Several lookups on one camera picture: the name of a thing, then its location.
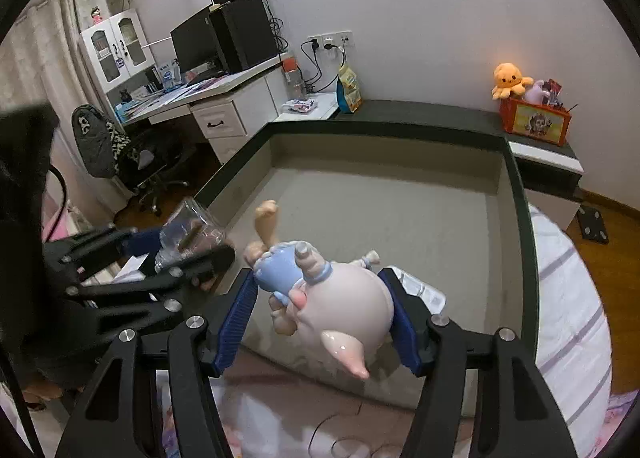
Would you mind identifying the pink storage box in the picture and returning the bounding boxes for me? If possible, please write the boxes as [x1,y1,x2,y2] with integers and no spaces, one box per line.
[192,120,541,419]

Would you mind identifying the white desk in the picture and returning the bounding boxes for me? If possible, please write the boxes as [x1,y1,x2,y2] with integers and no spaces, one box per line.
[117,53,296,166]

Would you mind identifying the round table with striped cloth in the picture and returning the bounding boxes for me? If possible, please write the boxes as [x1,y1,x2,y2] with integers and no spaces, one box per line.
[150,203,621,458]

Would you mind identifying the leopard print cloth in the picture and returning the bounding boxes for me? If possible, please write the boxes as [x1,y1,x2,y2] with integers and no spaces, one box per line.
[102,118,133,174]

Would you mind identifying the cream curtain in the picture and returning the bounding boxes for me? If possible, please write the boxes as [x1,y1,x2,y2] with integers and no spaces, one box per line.
[0,0,118,219]

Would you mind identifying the black office chair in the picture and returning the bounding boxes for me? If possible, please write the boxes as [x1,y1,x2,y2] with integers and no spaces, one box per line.
[71,104,198,218]

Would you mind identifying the black square plate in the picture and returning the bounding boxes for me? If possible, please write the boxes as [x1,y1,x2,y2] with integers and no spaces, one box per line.
[576,205,611,244]

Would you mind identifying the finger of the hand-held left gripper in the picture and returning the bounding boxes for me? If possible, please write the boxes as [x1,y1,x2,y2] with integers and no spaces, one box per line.
[65,244,237,339]
[42,225,168,285]

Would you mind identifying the orange printed box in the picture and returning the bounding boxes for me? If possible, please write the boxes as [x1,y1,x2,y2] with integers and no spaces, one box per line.
[499,97,572,148]

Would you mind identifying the pile of papers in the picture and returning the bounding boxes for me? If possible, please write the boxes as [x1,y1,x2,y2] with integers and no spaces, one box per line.
[117,78,236,119]

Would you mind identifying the pink pig figurine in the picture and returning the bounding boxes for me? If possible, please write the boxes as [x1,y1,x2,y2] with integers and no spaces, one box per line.
[243,199,393,380]

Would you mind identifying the black power cable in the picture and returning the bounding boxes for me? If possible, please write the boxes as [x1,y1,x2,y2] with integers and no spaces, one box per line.
[300,40,348,94]

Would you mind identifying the clear plastic packet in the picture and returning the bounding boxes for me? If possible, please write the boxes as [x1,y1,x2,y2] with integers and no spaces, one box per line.
[390,265,446,314]

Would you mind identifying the black computer cables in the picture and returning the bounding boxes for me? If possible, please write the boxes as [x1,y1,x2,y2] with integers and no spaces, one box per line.
[256,0,292,55]

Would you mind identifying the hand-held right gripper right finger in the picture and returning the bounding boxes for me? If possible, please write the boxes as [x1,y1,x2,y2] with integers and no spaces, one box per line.
[377,267,608,458]

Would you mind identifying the yellow blue snack bag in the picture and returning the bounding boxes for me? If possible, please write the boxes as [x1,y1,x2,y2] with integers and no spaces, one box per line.
[336,64,364,114]

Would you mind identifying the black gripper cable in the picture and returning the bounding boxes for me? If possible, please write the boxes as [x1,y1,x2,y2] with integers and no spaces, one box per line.
[42,163,71,244]

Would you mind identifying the clear bottle orange cap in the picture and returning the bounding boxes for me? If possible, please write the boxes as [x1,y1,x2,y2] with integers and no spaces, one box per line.
[282,57,307,99]

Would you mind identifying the purple plush toy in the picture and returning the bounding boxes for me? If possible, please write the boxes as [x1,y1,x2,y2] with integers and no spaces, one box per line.
[522,79,550,106]

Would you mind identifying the white glass-door cabinet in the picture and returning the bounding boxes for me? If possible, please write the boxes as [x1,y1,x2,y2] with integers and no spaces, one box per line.
[80,8,158,111]

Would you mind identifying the blue white packet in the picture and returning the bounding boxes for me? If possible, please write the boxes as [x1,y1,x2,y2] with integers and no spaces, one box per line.
[157,60,181,89]

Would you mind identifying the orange octopus plush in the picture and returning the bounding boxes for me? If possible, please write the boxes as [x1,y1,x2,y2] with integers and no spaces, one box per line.
[491,63,536,101]

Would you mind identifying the white wall power outlet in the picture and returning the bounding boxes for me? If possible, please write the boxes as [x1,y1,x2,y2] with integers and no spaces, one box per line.
[307,30,355,51]

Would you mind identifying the white desk drawer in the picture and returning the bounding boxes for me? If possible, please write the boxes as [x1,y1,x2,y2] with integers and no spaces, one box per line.
[191,100,248,141]

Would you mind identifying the black computer monitor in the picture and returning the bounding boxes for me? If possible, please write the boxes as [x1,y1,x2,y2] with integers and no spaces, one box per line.
[170,5,226,79]

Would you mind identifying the black computer tower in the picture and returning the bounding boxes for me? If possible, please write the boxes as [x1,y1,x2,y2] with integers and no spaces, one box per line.
[209,0,280,74]

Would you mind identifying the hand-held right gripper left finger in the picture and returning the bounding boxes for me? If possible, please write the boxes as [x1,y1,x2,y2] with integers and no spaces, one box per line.
[55,267,261,458]

